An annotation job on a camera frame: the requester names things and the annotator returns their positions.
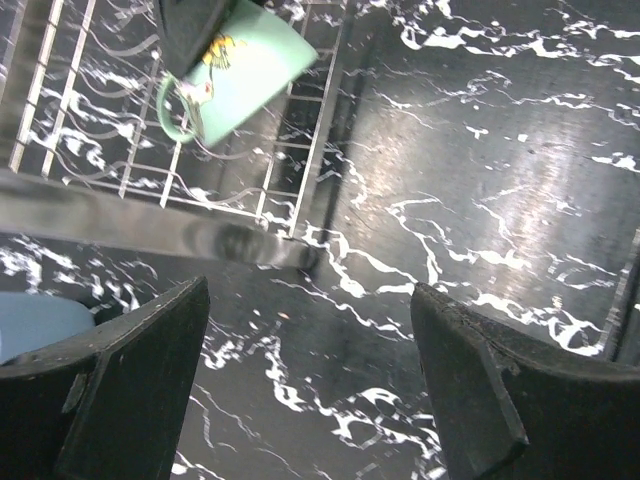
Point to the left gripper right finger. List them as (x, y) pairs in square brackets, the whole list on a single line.
[(510, 406)]

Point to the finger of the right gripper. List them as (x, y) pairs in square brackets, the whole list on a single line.
[(186, 28)]

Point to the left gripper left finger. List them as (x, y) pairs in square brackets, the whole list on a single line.
[(108, 403)]

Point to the green ceramic cup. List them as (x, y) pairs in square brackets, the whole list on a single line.
[(251, 59)]

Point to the blue plastic cup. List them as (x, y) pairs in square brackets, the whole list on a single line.
[(33, 321)]

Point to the metal two-tier dish rack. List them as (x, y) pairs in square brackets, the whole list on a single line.
[(95, 145)]

